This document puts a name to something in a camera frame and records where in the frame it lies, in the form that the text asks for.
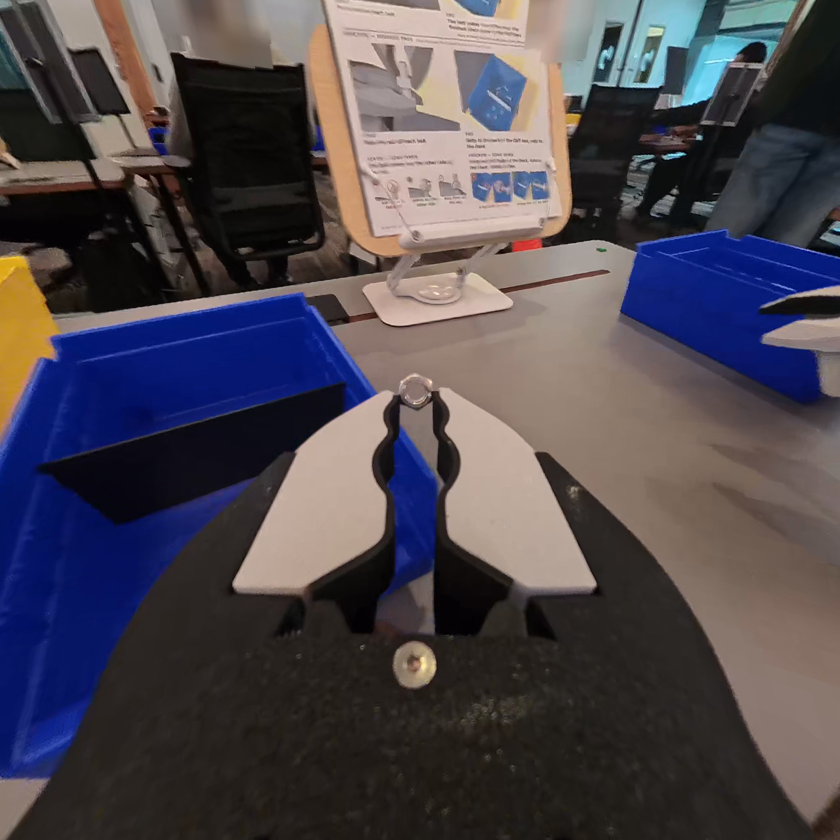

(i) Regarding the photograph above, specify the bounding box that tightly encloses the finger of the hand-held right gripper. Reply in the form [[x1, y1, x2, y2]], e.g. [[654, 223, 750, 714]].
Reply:
[[762, 285, 840, 317], [762, 317, 840, 354]]

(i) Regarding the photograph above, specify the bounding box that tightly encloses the black office chair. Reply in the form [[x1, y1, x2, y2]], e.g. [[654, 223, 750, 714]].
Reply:
[[567, 86, 661, 237], [168, 53, 329, 283]]

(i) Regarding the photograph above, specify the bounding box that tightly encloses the white instruction board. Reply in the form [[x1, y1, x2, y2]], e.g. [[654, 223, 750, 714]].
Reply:
[[322, 0, 563, 244]]

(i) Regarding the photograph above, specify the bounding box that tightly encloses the yellow storage bin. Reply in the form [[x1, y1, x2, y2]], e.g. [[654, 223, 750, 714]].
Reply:
[[0, 256, 60, 434]]

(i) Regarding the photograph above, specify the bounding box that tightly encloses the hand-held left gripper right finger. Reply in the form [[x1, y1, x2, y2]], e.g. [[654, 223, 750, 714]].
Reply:
[[431, 389, 598, 624]]

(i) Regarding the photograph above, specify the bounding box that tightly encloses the instruction sheet on stand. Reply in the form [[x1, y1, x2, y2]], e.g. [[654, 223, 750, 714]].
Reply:
[[309, 27, 574, 259]]

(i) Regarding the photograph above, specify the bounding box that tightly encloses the small dark desktop monitor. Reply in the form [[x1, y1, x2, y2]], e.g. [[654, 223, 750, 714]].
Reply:
[[69, 46, 132, 119]]

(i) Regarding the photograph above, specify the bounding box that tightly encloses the blue divided storage bin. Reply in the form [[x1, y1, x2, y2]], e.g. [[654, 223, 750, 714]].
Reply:
[[0, 292, 441, 778]]

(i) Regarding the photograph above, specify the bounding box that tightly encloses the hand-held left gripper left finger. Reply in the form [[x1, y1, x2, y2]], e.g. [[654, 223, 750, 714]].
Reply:
[[234, 390, 405, 628]]

